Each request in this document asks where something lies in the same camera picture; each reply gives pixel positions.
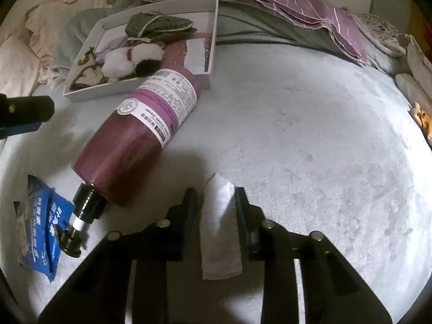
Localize cream folded cloth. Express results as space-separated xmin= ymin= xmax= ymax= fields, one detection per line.
xmin=395 ymin=35 xmax=432 ymax=112

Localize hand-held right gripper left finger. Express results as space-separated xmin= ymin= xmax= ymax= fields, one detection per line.
xmin=36 ymin=187 xmax=198 ymax=324

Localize orange toy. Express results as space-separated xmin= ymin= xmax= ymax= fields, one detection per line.
xmin=409 ymin=101 xmax=432 ymax=142

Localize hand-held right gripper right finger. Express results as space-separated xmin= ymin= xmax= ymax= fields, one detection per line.
xmin=234 ymin=187 xmax=394 ymax=324

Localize white printed cloth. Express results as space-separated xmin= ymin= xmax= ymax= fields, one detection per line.
xmin=354 ymin=13 xmax=409 ymax=58

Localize plaid fabric pouch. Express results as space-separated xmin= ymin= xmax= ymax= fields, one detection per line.
xmin=123 ymin=11 xmax=196 ymax=45

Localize white cardboard tray box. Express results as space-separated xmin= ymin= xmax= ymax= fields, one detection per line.
xmin=62 ymin=0 xmax=219 ymax=102

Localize white and black plush toy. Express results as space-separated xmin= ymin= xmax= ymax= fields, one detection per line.
xmin=101 ymin=43 xmax=166 ymax=83

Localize purple glitter pad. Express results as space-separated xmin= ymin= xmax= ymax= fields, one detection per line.
xmin=162 ymin=32 xmax=217 ymax=75

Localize purple striped blanket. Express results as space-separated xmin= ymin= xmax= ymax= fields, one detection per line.
xmin=142 ymin=0 xmax=368 ymax=65

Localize blue printed packet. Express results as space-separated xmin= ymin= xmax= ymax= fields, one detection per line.
xmin=13 ymin=174 xmax=75 ymax=283

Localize pale pink pillow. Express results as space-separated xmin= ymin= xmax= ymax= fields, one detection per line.
xmin=0 ymin=35 xmax=43 ymax=98

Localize floral ruffled cloth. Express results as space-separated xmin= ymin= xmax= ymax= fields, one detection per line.
xmin=25 ymin=0 xmax=109 ymax=86

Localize light blue bed sheet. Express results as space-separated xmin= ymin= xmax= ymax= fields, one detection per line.
xmin=0 ymin=40 xmax=432 ymax=324

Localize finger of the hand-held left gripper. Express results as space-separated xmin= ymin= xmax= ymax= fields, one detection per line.
xmin=0 ymin=94 xmax=55 ymax=140

